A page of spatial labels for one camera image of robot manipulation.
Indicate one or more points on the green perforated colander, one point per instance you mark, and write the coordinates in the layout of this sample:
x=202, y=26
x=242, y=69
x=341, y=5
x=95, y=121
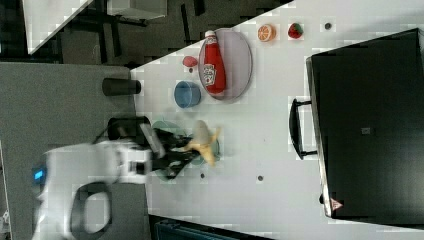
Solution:
x=170, y=127

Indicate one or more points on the red toy strawberry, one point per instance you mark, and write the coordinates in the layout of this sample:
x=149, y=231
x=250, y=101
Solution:
x=295, y=31

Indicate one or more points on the black cylinder cup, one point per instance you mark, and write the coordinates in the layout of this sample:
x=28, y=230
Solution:
x=120, y=87

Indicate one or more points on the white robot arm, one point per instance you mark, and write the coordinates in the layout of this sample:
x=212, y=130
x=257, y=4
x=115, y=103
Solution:
x=75, y=182

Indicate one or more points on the grey oval plate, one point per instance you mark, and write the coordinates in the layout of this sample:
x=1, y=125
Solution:
x=237, y=60

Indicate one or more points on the small red toy fruit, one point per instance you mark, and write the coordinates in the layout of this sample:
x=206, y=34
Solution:
x=189, y=61

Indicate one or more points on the blue bowl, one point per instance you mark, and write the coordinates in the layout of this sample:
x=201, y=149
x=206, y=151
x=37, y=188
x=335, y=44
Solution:
x=187, y=94

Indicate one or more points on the green mug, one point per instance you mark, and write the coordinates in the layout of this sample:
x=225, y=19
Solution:
x=205, y=149

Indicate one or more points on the orange half slice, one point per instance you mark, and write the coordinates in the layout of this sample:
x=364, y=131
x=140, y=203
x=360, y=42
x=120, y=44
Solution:
x=266, y=33

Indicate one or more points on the blue metal frame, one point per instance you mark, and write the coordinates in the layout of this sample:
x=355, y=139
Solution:
x=169, y=229

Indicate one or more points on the red ketchup bottle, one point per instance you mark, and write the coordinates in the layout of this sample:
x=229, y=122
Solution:
x=213, y=69

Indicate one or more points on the peeled yellow banana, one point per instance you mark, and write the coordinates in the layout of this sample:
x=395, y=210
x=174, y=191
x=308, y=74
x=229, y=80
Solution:
x=201, y=134

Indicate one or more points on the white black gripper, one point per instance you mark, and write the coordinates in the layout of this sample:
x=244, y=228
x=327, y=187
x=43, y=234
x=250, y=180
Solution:
x=137, y=156

